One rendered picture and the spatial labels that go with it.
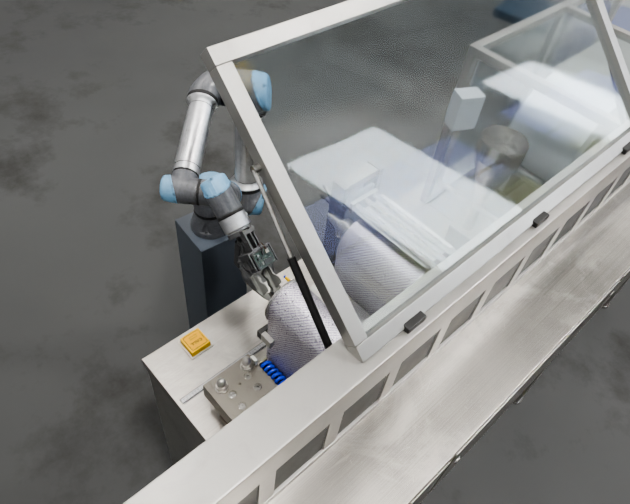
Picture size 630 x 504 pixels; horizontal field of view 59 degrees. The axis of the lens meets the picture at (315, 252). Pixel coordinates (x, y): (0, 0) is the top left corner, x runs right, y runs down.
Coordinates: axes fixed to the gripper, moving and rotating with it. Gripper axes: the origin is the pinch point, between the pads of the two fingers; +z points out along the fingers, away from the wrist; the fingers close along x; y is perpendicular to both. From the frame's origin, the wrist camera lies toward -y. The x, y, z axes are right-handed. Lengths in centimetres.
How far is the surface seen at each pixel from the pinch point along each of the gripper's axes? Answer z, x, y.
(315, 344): 13.0, -3.4, 17.0
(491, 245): 4, 20, 60
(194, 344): 6.6, -15.3, -35.6
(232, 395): 20.0, -19.6, -11.6
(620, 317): 133, 209, -51
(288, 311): 3.8, -2.5, 10.5
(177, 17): -200, 198, -331
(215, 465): 5, -46, 58
